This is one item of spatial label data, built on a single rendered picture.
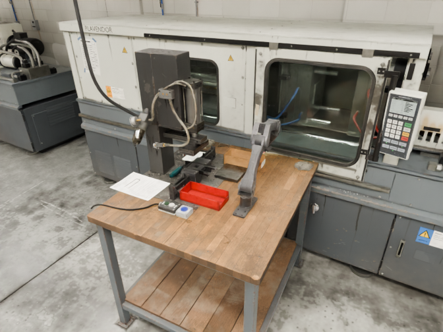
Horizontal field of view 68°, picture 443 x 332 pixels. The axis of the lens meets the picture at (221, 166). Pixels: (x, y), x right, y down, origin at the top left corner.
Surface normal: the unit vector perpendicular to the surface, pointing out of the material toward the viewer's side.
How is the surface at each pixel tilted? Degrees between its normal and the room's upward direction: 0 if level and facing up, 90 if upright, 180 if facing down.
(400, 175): 90
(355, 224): 90
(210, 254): 0
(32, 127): 90
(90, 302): 0
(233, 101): 90
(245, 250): 0
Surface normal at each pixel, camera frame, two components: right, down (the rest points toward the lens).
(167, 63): -0.45, 0.43
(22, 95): 0.87, 0.23
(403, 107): -0.67, 0.47
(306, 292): -0.01, -0.88
